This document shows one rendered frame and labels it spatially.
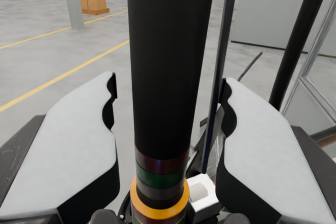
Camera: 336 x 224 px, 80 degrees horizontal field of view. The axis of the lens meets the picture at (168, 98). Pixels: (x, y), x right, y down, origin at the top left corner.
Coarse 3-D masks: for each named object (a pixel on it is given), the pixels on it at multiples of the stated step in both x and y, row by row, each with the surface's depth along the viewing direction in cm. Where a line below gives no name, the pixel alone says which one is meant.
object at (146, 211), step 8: (184, 184) 15; (184, 192) 14; (136, 200) 14; (184, 200) 14; (136, 208) 13; (144, 208) 13; (152, 208) 13; (168, 208) 13; (176, 208) 13; (152, 216) 13; (160, 216) 13; (168, 216) 13
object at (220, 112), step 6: (258, 54) 38; (252, 60) 39; (240, 78) 37; (222, 108) 40; (216, 114) 37; (222, 114) 45; (216, 120) 41; (216, 126) 44; (204, 132) 37; (216, 132) 47; (204, 138) 38; (198, 144) 37
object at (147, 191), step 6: (138, 180) 13; (138, 186) 13; (144, 186) 12; (174, 186) 12; (180, 186) 13; (144, 192) 13; (150, 192) 12; (156, 192) 12; (162, 192) 12; (168, 192) 12; (174, 192) 13; (156, 198) 13; (162, 198) 13; (168, 198) 13
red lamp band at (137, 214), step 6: (132, 204) 14; (186, 204) 14; (132, 210) 14; (138, 216) 14; (144, 216) 13; (174, 216) 13; (180, 216) 14; (144, 222) 14; (150, 222) 13; (156, 222) 13; (162, 222) 13; (168, 222) 13; (174, 222) 14
